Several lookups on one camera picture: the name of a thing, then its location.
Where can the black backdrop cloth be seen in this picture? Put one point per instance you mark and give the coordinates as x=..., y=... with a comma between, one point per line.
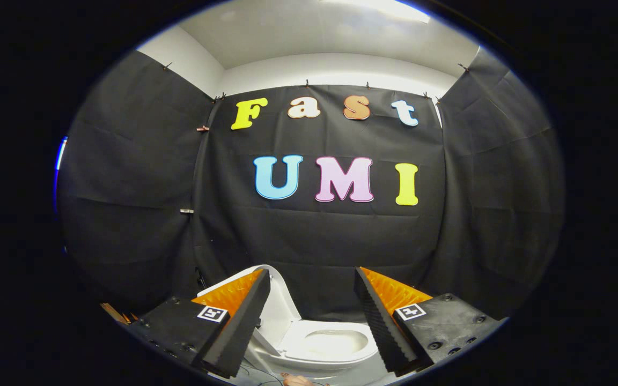
x=330, y=241

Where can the white ceramic toilet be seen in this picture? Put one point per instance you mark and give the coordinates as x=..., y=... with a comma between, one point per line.
x=336, y=343

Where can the brown wooden piece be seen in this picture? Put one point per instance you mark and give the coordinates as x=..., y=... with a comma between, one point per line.
x=116, y=313

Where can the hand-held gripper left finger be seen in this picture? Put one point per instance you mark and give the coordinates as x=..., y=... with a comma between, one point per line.
x=242, y=327

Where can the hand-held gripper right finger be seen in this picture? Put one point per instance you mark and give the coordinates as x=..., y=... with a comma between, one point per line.
x=380, y=321

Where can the white toilet lid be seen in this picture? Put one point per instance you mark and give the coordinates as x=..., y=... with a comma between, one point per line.
x=278, y=316

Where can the white toilet seat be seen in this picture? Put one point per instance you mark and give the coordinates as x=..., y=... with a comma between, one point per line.
x=330, y=325

